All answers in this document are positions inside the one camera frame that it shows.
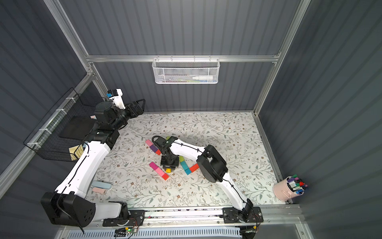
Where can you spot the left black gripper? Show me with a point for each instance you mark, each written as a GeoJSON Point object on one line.
{"type": "Point", "coordinates": [134, 108]}

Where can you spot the pink block bottom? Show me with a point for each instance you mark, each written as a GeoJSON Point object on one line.
{"type": "Point", "coordinates": [160, 171]}

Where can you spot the pink marker cup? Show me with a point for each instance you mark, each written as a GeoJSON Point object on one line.
{"type": "Point", "coordinates": [289, 188]}

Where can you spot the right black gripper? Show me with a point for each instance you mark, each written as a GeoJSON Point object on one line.
{"type": "Point", "coordinates": [169, 162]}

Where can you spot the black wire basket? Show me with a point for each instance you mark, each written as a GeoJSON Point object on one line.
{"type": "Point", "coordinates": [45, 140]}

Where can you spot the white bottle in basket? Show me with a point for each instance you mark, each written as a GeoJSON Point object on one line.
{"type": "Point", "coordinates": [203, 78]}

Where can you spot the teal rectangular block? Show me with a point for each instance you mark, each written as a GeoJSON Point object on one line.
{"type": "Point", "coordinates": [184, 165]}

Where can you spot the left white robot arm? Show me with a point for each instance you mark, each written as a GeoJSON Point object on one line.
{"type": "Point", "coordinates": [67, 205]}

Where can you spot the purple block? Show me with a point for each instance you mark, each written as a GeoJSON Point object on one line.
{"type": "Point", "coordinates": [153, 148]}

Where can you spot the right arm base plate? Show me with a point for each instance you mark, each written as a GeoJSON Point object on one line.
{"type": "Point", "coordinates": [232, 215]}

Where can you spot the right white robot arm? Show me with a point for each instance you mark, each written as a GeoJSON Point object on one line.
{"type": "Point", "coordinates": [210, 162]}

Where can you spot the pink block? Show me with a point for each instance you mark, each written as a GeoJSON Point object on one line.
{"type": "Point", "coordinates": [160, 171]}
{"type": "Point", "coordinates": [149, 142]}

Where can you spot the red block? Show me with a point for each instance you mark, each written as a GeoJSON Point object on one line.
{"type": "Point", "coordinates": [194, 168]}

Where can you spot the pastel eraser blocks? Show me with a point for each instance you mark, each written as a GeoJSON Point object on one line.
{"type": "Point", "coordinates": [100, 187]}

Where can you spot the magenta block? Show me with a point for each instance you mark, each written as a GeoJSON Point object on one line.
{"type": "Point", "coordinates": [153, 166]}

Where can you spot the yellow sticky note pad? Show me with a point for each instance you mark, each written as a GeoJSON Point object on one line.
{"type": "Point", "coordinates": [76, 152]}

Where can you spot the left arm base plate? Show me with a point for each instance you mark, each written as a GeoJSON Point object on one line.
{"type": "Point", "coordinates": [135, 218]}

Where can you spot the white wire mesh basket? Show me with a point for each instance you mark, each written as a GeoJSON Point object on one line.
{"type": "Point", "coordinates": [182, 72]}

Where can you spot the black pad in basket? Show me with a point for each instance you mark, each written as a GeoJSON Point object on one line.
{"type": "Point", "coordinates": [77, 128]}

